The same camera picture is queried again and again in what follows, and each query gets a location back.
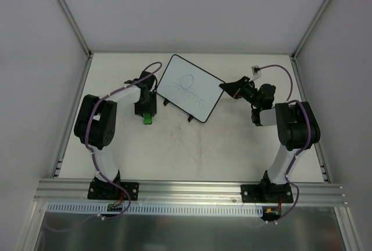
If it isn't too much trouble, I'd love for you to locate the green bone-shaped whiteboard eraser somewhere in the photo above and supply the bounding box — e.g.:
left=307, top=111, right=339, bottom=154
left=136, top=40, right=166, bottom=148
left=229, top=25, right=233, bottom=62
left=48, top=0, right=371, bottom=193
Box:
left=143, top=113, right=152, bottom=125

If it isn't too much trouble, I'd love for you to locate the black-framed whiteboard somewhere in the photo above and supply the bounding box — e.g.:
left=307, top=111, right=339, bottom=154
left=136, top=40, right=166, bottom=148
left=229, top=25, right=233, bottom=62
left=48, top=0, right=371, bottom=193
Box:
left=156, top=54, right=224, bottom=123

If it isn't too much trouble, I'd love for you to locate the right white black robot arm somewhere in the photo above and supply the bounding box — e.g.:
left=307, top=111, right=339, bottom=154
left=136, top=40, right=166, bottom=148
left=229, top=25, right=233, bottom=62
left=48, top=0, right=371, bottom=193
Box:
left=219, top=77, right=320, bottom=202

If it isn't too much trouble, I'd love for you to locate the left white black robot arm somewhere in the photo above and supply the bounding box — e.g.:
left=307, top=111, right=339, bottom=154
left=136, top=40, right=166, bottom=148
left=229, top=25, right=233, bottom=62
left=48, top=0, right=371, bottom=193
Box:
left=74, top=71, right=158, bottom=199

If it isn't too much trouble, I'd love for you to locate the black whiteboard stand with rods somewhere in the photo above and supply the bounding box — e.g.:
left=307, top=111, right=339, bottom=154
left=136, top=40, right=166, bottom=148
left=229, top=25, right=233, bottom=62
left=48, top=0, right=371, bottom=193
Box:
left=163, top=98, right=194, bottom=123

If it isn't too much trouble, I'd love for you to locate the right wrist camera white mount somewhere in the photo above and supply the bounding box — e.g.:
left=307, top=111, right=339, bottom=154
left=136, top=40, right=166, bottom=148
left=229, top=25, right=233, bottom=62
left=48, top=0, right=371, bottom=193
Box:
left=251, top=65, right=261, bottom=77

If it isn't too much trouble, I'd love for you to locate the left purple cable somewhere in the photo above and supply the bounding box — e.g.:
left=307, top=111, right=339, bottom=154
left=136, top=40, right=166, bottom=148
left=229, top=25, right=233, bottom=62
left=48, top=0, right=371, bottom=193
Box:
left=43, top=61, right=163, bottom=232

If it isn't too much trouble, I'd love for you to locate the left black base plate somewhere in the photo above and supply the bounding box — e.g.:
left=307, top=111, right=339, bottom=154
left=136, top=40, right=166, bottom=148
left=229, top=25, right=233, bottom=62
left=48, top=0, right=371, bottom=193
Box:
left=87, top=179, right=140, bottom=201

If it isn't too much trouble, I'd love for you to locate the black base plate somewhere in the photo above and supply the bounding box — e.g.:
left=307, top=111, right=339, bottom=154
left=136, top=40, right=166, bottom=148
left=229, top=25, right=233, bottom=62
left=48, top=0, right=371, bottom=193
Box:
left=87, top=179, right=140, bottom=201
left=241, top=184, right=294, bottom=204

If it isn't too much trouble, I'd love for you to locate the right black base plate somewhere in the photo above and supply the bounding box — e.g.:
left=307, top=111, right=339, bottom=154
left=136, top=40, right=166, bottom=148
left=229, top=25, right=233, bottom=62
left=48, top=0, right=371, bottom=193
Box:
left=241, top=184, right=294, bottom=204

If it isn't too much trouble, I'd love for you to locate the white slotted cable duct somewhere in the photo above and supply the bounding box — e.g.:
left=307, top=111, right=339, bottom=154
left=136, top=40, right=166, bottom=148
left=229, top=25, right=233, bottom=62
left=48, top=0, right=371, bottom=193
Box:
left=46, top=202, right=263, bottom=217

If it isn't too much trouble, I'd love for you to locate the aluminium extrusion rail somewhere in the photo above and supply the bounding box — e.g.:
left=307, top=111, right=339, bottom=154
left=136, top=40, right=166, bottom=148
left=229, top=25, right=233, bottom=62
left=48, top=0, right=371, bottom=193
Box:
left=34, top=178, right=349, bottom=207

